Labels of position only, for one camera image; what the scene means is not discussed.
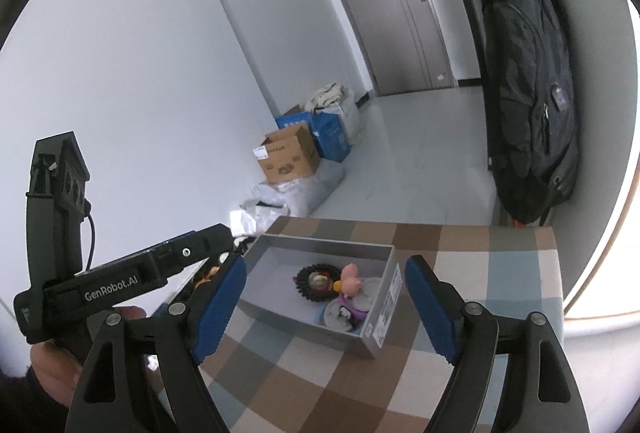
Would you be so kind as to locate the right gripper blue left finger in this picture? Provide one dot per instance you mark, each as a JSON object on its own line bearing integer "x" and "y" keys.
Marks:
{"x": 143, "y": 375}

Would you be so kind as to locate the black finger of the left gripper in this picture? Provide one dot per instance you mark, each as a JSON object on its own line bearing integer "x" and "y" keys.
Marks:
{"x": 214, "y": 243}

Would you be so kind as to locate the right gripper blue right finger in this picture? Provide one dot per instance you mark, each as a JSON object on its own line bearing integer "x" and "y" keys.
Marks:
{"x": 539, "y": 391}

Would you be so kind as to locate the pink duck toy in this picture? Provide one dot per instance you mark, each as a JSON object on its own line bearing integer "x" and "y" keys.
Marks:
{"x": 349, "y": 284}

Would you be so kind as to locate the person's left hand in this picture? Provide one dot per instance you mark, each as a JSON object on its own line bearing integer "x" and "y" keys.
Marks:
{"x": 56, "y": 370}

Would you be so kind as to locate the white plastic bag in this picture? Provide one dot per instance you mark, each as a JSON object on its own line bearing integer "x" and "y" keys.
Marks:
{"x": 298, "y": 198}

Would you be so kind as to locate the brown cardboard box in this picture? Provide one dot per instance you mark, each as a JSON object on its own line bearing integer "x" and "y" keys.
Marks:
{"x": 288, "y": 154}

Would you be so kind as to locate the checkered blanket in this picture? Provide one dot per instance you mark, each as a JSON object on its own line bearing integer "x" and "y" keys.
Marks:
{"x": 265, "y": 380}

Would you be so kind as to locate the grey phone box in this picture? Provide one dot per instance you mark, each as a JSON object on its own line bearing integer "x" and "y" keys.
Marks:
{"x": 289, "y": 286}

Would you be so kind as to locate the blue cardboard box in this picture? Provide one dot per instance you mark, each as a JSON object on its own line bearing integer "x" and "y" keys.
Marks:
{"x": 326, "y": 131}

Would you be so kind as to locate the beige tote bag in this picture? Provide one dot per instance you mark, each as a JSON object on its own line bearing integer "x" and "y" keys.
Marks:
{"x": 328, "y": 99}

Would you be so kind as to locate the black backpack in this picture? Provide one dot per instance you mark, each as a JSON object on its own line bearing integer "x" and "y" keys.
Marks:
{"x": 532, "y": 123}

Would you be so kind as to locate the grey door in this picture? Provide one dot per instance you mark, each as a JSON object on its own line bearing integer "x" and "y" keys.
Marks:
{"x": 402, "y": 43}

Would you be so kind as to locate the black coat rack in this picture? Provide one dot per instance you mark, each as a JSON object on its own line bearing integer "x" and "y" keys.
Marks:
{"x": 473, "y": 10}

